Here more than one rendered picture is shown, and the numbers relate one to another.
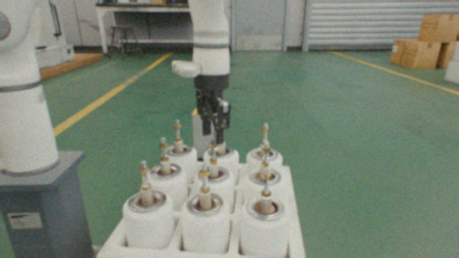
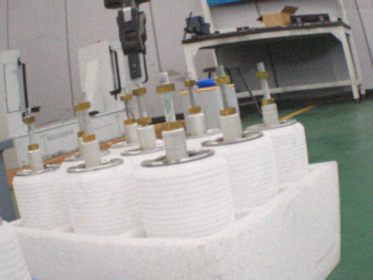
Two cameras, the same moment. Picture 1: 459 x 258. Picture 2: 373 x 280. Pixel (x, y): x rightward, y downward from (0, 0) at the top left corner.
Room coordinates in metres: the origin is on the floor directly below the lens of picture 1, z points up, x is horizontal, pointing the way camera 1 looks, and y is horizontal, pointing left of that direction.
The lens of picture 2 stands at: (-0.09, -0.37, 0.32)
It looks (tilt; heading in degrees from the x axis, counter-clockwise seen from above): 5 degrees down; 27
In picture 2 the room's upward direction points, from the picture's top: 10 degrees counter-clockwise
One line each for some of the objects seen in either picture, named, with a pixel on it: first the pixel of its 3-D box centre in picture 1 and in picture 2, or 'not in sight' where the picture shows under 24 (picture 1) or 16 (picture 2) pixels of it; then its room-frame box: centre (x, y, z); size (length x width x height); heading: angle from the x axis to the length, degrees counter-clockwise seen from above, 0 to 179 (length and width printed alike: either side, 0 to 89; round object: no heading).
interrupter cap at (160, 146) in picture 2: (213, 174); (148, 149); (0.60, 0.04, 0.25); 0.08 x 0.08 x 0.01
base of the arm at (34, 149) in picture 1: (24, 128); not in sight; (0.56, 0.42, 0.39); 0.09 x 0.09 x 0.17; 1
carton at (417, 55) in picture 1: (419, 55); not in sight; (3.63, -2.28, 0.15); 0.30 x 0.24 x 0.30; 0
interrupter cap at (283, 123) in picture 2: (264, 154); (272, 126); (0.71, -0.09, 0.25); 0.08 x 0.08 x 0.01
